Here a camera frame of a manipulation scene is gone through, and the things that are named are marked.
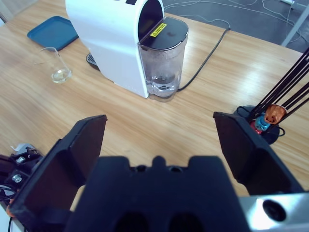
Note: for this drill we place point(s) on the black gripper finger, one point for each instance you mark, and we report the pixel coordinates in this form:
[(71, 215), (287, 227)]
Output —
[(253, 159), (55, 174)]

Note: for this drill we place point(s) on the orange coffee capsule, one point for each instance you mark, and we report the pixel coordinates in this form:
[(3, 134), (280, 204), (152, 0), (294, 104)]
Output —
[(275, 113)]

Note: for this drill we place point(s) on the clear drinking glass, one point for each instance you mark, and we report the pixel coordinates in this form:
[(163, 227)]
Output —
[(61, 75)]

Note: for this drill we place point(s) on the red coffee capsule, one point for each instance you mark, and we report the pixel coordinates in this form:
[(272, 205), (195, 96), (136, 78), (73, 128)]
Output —
[(256, 129)]

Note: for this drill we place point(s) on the blue coffee capsule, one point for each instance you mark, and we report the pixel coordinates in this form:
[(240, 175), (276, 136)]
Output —
[(262, 123)]

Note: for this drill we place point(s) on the white capsule coffee machine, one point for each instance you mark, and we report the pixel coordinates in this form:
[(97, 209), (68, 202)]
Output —
[(113, 48)]

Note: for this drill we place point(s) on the black capsule stand with rods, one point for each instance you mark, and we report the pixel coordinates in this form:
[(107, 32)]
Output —
[(274, 137)]

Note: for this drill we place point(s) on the white paper tag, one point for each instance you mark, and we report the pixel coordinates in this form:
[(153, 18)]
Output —
[(21, 146)]

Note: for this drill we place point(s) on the teal plastic tray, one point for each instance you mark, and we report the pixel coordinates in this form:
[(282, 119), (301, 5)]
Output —
[(53, 32)]

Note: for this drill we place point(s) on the white table leg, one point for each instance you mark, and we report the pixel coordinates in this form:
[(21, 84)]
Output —
[(295, 24)]

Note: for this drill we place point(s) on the black clamp bracket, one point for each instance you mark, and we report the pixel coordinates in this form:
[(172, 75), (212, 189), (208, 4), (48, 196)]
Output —
[(17, 169)]

